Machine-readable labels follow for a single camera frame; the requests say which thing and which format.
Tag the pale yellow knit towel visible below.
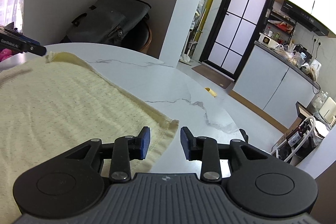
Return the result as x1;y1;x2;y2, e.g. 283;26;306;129
1;52;179;223

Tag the pink plush toy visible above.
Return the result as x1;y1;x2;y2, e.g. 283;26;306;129
0;49;13;62

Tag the yellow slipper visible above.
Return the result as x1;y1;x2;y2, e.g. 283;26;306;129
205;88;217;97

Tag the brown door mat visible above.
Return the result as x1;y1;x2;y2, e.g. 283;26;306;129
191;64;233;89

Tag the dark grey backpack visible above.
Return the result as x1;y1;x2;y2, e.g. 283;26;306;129
60;0;151;46

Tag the white metal trolley rack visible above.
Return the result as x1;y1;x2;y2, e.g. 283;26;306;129
270;116;329;163

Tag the white lower kitchen cabinet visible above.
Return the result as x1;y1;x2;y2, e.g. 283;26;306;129
229;42;320;133

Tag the black chair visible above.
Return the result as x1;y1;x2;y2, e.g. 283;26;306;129
128;14;153;54

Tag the white toaster appliance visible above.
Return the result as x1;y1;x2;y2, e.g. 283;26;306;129
258;33;279;49

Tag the black framed glass door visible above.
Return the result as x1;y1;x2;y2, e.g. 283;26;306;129
199;0;273;80

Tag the white electric kettle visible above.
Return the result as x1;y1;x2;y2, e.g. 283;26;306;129
310;59;322;81

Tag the black spice shelf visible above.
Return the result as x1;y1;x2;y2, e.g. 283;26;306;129
264;11;297;45

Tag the black range hood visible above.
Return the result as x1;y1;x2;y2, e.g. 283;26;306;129
281;0;329;36

